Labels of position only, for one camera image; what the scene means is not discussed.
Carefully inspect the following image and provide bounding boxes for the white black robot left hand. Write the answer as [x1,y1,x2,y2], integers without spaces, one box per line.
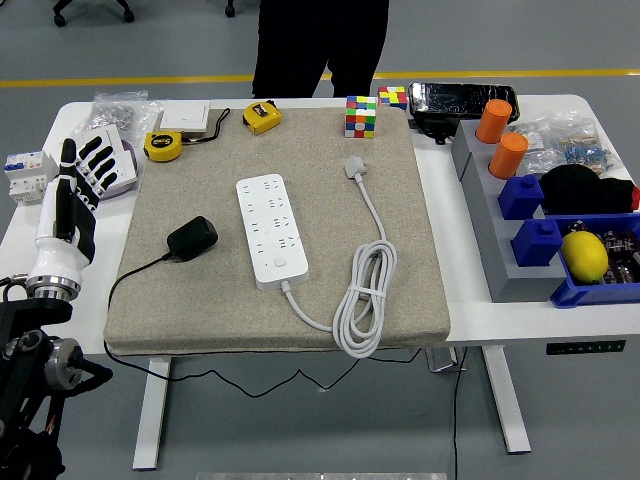
[27,133,117,285]

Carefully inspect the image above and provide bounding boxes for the thin black plug cord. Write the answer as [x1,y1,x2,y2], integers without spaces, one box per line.
[102,252,424,399]

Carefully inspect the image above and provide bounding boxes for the black plug adapter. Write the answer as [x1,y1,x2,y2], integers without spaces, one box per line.
[166,215,219,263]

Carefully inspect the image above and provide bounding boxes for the white power strip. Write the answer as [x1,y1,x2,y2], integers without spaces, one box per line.
[235,173,310,292]

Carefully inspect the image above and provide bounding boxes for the white circuit breaker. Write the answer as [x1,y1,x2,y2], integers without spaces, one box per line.
[3,150,60,206]

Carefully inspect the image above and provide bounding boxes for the clear bag of metal screws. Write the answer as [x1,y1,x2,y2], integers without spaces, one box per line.
[89,90,167,145]

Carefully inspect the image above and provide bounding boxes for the white flat card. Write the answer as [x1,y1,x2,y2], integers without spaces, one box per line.
[158,99,212,136]

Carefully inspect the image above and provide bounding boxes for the grey-brown mat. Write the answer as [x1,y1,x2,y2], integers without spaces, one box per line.
[102,106,451,357]

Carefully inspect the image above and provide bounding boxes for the black office chair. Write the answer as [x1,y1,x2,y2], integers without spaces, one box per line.
[51,0,136,29]

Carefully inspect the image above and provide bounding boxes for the white table leg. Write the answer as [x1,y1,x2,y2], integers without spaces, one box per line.
[131,356,172,472]
[481,346,532,456]

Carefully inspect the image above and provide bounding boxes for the small yellow tape measure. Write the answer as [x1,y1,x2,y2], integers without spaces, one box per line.
[242,101,283,136]

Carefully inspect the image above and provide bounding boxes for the person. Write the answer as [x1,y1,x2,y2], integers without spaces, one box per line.
[251,0,390,100]

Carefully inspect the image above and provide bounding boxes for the large colourful puzzle cube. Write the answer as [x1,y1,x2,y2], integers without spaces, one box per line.
[343,95,378,140]

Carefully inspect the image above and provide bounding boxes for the small colourful puzzle cube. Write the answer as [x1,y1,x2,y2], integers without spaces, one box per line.
[377,85,408,112]

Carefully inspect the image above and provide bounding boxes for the grey under-table box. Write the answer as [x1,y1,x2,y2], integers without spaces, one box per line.
[424,346,467,374]

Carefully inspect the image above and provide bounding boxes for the glossy black device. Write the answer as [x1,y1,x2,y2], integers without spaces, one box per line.
[407,81,520,146]

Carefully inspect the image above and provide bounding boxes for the grey stepped block holder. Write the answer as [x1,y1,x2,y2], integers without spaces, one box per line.
[451,119,569,304]

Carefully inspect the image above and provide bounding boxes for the orange cylinder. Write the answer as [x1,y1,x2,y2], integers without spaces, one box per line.
[488,131,530,180]
[474,98,513,145]

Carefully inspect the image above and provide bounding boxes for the blue square peg block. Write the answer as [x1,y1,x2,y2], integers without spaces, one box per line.
[497,174,545,221]
[510,218,565,268]

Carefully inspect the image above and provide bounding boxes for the clear bag of small parts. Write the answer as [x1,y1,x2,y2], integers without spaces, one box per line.
[512,119,566,176]

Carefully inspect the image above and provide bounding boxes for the black cloth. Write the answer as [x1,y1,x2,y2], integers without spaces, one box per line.
[538,164,639,216]

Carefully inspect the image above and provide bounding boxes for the yellow lemon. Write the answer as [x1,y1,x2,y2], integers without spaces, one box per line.
[559,231,610,285]

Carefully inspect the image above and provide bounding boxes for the clear bag of blue components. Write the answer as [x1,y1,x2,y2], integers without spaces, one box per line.
[549,112,626,177]

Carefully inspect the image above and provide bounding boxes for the blue plastic bin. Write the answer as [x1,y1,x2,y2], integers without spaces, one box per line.
[549,213,640,310]

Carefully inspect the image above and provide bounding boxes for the black table control panel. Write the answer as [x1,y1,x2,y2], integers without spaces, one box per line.
[545,339,627,357]

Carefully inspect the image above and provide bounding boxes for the dark cylindrical components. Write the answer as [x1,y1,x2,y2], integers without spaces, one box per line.
[564,219,640,287]

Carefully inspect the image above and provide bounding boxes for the white wall socket panels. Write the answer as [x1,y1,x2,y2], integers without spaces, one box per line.
[72,124,139,194]

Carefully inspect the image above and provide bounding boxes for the black wrist strap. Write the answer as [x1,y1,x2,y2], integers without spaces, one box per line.
[180,107,232,146]

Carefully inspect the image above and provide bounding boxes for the white power strip cable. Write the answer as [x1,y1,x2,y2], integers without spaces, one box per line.
[282,154,399,360]

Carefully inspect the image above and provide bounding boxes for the black hanging cable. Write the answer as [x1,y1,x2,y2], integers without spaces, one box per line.
[451,346,470,480]

